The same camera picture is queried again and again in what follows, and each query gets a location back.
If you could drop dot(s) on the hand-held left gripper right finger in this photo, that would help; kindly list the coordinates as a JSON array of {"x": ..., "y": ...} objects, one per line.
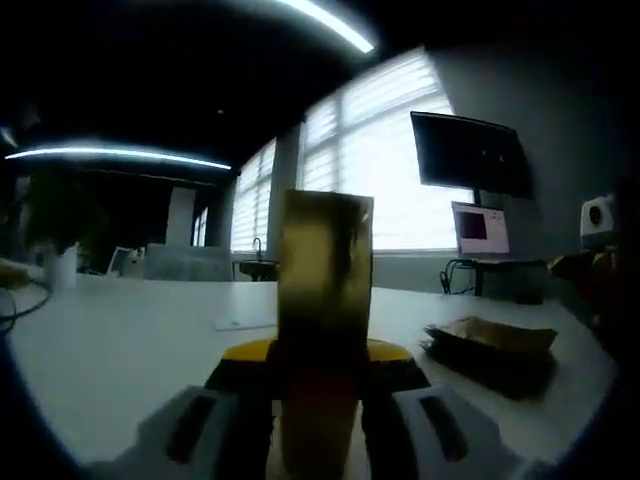
[{"x": 395, "y": 372}]

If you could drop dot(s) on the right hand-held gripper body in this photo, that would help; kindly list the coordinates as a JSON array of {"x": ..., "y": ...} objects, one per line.
[{"x": 597, "y": 222}]

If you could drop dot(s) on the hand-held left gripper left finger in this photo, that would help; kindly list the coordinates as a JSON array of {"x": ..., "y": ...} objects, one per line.
[{"x": 230, "y": 370}]

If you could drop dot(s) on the gold paper bag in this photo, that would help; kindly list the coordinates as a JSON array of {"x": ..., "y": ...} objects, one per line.
[{"x": 325, "y": 300}]

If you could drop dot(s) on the open laptop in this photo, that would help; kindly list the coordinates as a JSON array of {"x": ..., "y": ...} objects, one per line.
[{"x": 482, "y": 232}]

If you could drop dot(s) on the metal sink with faucet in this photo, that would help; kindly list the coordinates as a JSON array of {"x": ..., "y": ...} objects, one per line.
[{"x": 260, "y": 265}]

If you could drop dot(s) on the white table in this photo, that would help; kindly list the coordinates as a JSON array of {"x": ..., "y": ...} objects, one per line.
[{"x": 125, "y": 340}]

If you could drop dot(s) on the white low cabinet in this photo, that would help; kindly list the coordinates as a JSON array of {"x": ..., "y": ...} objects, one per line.
[{"x": 187, "y": 262}]

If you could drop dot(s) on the white plant pot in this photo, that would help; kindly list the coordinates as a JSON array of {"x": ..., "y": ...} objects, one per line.
[{"x": 62, "y": 267}]

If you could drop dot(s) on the white window blinds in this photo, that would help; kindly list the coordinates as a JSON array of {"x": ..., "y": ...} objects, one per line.
[{"x": 350, "y": 165}]

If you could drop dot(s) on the green potted plant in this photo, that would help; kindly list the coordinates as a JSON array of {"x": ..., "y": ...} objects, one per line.
[{"x": 60, "y": 215}]

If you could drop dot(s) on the straight ceiling light strip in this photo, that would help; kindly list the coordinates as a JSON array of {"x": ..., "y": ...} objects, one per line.
[{"x": 120, "y": 152}]

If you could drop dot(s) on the long curved ceiling light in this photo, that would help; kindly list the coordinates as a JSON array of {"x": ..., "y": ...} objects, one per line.
[{"x": 330, "y": 25}]

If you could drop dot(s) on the black wall monitor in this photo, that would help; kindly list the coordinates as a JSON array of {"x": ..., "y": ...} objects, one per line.
[{"x": 470, "y": 155}]

